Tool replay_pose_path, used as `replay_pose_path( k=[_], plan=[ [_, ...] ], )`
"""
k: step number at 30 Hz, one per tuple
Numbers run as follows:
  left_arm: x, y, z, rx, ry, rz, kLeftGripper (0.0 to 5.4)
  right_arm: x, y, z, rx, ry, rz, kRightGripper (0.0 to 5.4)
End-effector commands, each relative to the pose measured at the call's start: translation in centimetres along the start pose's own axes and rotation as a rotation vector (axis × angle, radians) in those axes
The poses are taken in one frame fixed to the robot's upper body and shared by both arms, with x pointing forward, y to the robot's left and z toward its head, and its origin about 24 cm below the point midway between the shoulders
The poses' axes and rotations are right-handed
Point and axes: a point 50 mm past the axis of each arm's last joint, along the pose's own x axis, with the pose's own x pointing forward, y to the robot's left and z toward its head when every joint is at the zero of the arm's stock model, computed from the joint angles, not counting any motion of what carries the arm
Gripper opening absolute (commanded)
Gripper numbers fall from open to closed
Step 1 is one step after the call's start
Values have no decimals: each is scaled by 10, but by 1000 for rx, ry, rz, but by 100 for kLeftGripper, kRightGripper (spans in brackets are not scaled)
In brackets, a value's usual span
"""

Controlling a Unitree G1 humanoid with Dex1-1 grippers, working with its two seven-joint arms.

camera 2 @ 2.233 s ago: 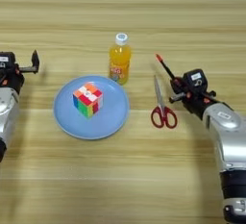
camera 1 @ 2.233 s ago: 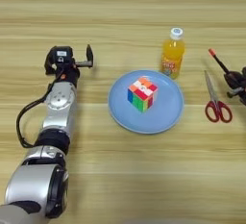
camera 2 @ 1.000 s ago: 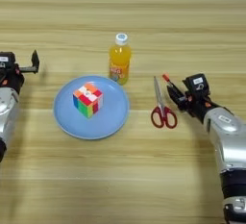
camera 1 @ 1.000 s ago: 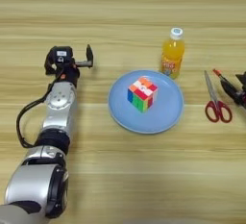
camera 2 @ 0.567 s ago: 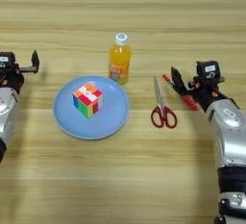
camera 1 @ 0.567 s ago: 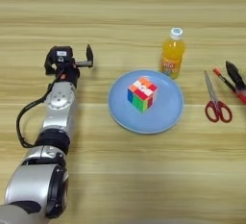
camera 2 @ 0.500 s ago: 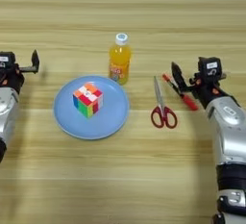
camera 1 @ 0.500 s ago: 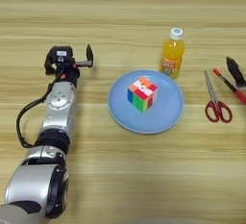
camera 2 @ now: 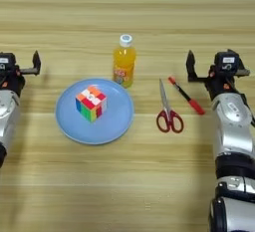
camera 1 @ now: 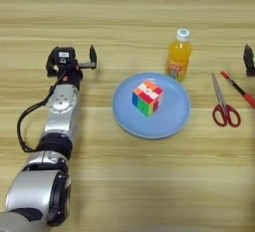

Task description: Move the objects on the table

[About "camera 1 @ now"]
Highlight multicoloured puzzle cube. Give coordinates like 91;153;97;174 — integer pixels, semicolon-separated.
131;80;164;117

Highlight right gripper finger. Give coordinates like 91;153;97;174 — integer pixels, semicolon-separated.
242;44;255;78

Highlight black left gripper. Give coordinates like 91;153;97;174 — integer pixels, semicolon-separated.
45;44;99;91

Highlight red black pen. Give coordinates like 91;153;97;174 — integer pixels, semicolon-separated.
220;70;255;110

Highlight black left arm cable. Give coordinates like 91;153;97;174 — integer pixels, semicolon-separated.
16;73;68;154

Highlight orange juice bottle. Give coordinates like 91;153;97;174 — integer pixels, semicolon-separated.
165;28;193;83

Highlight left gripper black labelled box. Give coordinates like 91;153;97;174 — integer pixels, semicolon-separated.
49;46;77;66

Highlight red handled scissors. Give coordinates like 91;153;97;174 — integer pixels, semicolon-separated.
211;72;242;128

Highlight blue round plate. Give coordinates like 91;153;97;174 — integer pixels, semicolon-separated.
112;72;191;140

